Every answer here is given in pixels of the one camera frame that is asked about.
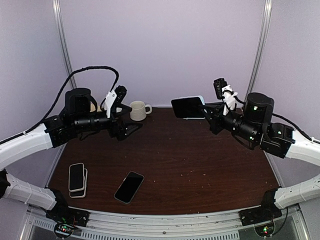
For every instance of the beige ceramic plate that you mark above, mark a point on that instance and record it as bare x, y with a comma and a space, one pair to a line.
93, 108

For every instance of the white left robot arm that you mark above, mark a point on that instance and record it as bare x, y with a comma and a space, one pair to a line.
79, 115

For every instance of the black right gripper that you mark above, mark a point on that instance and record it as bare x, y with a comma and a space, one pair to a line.
214, 118

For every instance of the black phone with dark case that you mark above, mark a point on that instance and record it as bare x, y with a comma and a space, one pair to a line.
129, 187

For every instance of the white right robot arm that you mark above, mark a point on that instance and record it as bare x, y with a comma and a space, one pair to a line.
254, 127

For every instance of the white ceramic mug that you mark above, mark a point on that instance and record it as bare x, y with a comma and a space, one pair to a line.
139, 110

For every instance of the left aluminium frame post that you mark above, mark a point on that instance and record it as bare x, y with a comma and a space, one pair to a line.
62, 36

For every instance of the aluminium frame post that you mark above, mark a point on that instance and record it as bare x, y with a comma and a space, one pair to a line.
263, 36
62, 36

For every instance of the right aluminium frame post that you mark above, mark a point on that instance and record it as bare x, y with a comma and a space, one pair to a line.
263, 36

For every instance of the aluminium front rail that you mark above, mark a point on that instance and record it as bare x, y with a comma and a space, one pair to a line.
225, 225

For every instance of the top phone in beige case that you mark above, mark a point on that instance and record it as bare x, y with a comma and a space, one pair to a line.
76, 178

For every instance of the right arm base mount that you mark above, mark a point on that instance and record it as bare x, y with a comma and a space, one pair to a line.
262, 217

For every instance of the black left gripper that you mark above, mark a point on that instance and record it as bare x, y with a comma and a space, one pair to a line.
120, 133

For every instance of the light blue phone case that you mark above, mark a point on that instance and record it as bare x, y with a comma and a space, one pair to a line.
197, 100

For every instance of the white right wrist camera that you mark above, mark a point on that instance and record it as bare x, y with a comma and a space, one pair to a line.
229, 99

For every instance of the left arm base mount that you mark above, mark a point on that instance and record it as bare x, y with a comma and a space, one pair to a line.
67, 219

